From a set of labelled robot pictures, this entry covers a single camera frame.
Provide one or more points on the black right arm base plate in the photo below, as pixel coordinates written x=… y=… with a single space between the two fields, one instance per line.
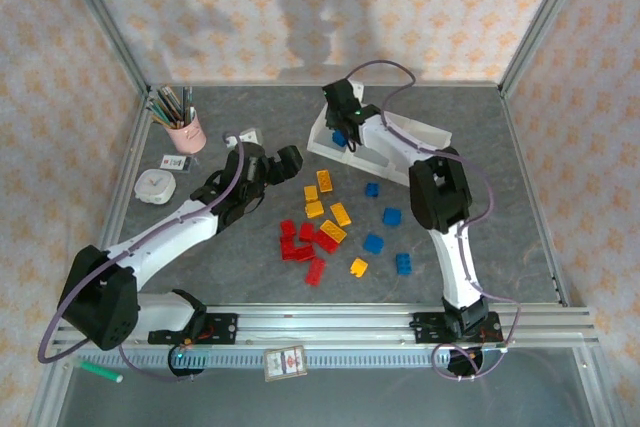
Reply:
x=427 y=327

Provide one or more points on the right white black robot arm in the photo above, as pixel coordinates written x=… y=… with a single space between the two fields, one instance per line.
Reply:
x=440 y=187

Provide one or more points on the white square clock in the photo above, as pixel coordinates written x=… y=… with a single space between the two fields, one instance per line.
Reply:
x=155 y=187

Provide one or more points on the white badge card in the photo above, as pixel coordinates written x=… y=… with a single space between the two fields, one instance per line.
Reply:
x=176 y=162

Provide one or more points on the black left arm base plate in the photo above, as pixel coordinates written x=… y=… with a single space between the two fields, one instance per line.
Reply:
x=220 y=328

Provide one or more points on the coloured pencil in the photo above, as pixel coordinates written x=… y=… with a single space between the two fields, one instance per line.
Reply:
x=170 y=99
x=165 y=108

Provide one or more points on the aluminium side rail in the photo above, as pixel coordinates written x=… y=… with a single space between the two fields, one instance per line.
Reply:
x=537 y=207
x=122 y=187

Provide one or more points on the white three-compartment container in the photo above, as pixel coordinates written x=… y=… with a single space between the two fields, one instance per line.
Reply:
x=425 y=134

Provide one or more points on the red-white label card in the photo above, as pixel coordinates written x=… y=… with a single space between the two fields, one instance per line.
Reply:
x=285 y=363

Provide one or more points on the pink pencil cup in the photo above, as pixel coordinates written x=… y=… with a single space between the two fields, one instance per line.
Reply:
x=187 y=134

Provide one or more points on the dark pen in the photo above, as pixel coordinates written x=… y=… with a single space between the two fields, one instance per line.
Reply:
x=189 y=102

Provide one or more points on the red lego brick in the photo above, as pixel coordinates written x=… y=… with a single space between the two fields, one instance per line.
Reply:
x=288 y=228
x=306 y=253
x=288 y=249
x=315 y=271
x=306 y=232
x=326 y=243

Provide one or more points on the aluminium frame post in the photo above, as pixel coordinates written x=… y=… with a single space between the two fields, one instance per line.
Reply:
x=547 y=17
x=100 y=17

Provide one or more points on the yellow lego brick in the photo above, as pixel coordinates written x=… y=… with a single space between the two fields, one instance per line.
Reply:
x=311 y=193
x=359 y=267
x=324 y=180
x=340 y=214
x=314 y=209
x=332 y=230

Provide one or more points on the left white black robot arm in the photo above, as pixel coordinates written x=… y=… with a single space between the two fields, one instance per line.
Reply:
x=165 y=237

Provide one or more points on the aluminium mounting rail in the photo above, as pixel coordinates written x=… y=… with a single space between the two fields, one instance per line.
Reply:
x=325 y=324

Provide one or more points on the green marker pen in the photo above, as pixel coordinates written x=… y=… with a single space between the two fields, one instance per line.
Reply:
x=100 y=370

